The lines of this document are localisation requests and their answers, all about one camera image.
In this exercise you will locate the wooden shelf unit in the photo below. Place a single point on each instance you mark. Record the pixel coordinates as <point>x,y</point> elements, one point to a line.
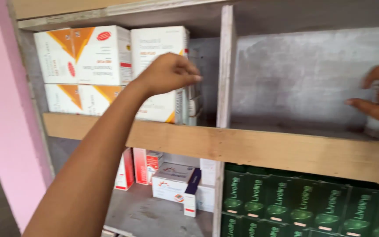
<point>242,144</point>

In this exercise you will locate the white box with orange logo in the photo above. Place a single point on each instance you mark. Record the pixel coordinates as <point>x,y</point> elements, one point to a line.
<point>171,184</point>

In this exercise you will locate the stack of white orange cartons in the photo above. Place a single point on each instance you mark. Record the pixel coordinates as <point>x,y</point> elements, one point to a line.
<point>100,59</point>

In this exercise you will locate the red white medicine box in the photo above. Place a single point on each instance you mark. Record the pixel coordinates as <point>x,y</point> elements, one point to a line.
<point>154,163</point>
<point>140,166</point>
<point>125,171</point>

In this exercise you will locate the person's left hand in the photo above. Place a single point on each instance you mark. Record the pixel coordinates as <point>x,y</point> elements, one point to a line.
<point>163,74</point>

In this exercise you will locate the rows of green boxes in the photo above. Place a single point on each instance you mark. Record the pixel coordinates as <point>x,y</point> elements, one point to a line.
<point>308,204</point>

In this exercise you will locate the navy white slim box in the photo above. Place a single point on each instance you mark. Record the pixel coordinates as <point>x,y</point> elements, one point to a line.
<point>191,197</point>

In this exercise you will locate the slim white packets bundle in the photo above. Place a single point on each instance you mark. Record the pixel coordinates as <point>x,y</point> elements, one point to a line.
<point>194,105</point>

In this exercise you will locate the plain white box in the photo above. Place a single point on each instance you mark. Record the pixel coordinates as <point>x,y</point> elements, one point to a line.
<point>206,197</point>
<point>208,171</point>

